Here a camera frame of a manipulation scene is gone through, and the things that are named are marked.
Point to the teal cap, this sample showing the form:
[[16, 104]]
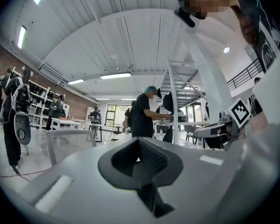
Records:
[[149, 89]]

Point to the white shelving rack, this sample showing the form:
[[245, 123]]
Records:
[[38, 101]]

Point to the person's right forearm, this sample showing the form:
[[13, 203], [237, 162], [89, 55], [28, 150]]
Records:
[[259, 125]]

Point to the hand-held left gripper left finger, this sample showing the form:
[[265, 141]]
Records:
[[121, 162]]

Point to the grey oval panel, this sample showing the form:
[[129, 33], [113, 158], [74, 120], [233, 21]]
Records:
[[22, 129]]

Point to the group of ceiling strip lights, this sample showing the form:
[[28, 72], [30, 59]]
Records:
[[115, 75]]

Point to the person's black printed shirt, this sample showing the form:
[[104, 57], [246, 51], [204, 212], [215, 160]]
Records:
[[268, 38]]

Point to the white work table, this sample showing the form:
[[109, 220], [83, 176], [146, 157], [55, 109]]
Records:
[[65, 122]]

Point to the black head-worn camera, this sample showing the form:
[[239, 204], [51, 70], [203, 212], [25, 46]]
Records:
[[184, 17]]

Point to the black mezzanine railing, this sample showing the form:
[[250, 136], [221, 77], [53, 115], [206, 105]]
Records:
[[245, 74]]

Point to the white metal staircase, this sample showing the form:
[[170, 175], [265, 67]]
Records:
[[177, 78]]

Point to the black framed window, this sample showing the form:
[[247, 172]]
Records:
[[116, 115]]

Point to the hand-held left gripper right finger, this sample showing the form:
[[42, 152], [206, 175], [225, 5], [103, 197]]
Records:
[[158, 162]]

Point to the black white-striped backpack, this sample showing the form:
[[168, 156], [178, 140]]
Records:
[[22, 97]]

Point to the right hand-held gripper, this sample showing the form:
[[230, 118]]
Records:
[[240, 112]]

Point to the round ceiling spotlight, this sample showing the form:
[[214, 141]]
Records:
[[226, 50]]

